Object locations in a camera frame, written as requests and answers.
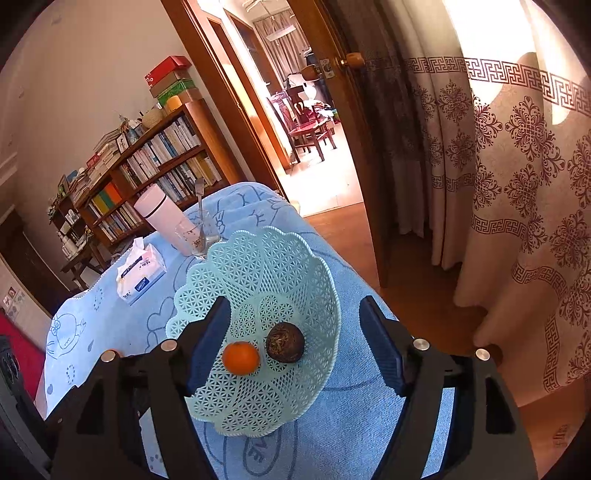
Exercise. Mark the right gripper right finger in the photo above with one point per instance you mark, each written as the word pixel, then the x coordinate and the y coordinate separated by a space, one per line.
pixel 459 420

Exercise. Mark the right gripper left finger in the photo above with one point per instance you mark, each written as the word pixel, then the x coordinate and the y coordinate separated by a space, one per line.
pixel 97 425

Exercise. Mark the orange mandarin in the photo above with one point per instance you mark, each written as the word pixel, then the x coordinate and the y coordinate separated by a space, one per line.
pixel 241 358

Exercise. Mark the dark passion fruit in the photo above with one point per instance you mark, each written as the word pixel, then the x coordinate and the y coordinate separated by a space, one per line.
pixel 285 343

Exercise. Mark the blue cartoon towel tablecloth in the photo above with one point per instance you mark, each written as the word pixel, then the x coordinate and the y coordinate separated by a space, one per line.
pixel 344 433

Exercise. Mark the light blue lattice fruit basket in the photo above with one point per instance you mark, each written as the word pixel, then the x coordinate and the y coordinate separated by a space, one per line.
pixel 268 277

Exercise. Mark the white tissue pack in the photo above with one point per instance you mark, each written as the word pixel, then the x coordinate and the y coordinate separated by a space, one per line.
pixel 143 266

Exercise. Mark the small wooden side table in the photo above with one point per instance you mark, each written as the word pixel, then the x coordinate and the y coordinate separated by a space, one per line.
pixel 88 257

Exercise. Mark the pink thermos bottle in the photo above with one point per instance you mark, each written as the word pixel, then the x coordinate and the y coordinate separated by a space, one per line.
pixel 154 206

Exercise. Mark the clear drinking glass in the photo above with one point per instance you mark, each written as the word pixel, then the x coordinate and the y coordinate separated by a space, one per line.
pixel 195 236

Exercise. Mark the metal spoon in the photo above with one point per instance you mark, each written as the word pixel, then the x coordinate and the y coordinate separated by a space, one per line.
pixel 199 193

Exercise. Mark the wooden bookshelf with books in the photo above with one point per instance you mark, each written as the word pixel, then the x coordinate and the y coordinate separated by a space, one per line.
pixel 183 148

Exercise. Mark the patterned beige curtain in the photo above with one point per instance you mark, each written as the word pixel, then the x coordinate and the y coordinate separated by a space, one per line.
pixel 480 111

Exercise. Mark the red wooden chair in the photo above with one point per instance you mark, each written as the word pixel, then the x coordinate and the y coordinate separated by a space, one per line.
pixel 306 122

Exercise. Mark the green box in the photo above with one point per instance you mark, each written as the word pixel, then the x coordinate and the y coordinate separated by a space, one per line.
pixel 174 89

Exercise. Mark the red box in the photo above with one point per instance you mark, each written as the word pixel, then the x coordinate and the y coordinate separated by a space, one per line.
pixel 166 66

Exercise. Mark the wooden door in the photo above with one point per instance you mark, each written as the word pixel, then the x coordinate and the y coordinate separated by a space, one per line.
pixel 337 66

